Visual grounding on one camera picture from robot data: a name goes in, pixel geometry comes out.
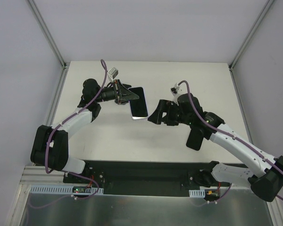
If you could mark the right white cable duct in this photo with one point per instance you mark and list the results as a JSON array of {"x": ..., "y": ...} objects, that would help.
[{"x": 200, "y": 193}]

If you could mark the left aluminium frame post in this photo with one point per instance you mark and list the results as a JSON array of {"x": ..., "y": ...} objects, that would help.
[{"x": 47, "y": 34}]

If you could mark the right aluminium frame post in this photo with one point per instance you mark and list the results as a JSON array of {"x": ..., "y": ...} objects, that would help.
[{"x": 251, "y": 33}]

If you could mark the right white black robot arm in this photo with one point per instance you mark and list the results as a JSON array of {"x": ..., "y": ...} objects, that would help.
[{"x": 262, "y": 174}]

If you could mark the left white cable duct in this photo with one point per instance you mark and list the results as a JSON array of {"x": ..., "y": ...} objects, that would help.
[{"x": 53, "y": 189}]

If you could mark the white cable duct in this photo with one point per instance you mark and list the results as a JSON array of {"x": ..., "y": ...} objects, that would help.
[
  {"x": 53, "y": 189},
  {"x": 200, "y": 193}
]

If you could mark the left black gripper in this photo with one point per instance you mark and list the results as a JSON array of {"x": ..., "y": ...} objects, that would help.
[{"x": 118, "y": 92}]

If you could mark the lilac phone case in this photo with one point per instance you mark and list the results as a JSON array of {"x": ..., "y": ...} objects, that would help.
[{"x": 135, "y": 118}]

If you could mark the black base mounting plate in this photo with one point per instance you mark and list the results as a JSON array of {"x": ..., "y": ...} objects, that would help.
[{"x": 164, "y": 179}]

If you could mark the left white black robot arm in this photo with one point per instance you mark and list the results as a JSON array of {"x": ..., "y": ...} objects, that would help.
[{"x": 50, "y": 148}]

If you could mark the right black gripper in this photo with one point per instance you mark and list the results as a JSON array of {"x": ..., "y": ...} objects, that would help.
[{"x": 168, "y": 113}]

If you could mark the front aluminium rail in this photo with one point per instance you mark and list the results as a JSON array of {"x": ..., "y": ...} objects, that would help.
[{"x": 37, "y": 175}]

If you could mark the black smartphone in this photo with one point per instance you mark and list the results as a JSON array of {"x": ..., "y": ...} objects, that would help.
[
  {"x": 138, "y": 107},
  {"x": 127, "y": 86}
]

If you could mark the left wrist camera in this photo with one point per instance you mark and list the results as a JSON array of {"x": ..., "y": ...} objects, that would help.
[{"x": 112, "y": 74}]

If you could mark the black phone case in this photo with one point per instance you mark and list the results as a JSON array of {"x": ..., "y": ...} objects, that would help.
[{"x": 195, "y": 139}]

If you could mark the aluminium frame post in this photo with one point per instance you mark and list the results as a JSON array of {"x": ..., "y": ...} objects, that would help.
[
  {"x": 47, "y": 34},
  {"x": 251, "y": 33}
]

